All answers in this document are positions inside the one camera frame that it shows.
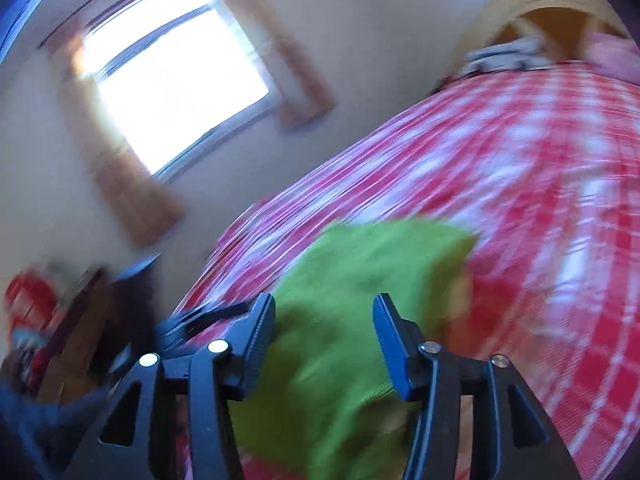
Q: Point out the white patterned pillow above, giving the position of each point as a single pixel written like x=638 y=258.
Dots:
x=519 y=54

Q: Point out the cream wooden headboard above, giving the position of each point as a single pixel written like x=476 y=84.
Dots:
x=563 y=26

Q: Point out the orange patterned curtain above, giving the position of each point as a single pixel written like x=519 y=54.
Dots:
x=303 y=93

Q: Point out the red box on shelf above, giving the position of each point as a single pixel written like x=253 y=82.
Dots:
x=31 y=302

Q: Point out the left window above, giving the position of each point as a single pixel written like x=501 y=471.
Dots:
x=160 y=82

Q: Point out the green striped knit sweater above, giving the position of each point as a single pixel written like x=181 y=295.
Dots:
x=324 y=407

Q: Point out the pink floral pillow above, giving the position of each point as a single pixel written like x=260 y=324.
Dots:
x=613 y=56

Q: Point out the red white plaid bedspread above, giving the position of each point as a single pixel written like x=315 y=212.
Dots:
x=544 y=168

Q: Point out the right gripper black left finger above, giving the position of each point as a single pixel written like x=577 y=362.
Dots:
x=134 y=437

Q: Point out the brown wooden furniture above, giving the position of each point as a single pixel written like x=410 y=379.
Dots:
x=75 y=357

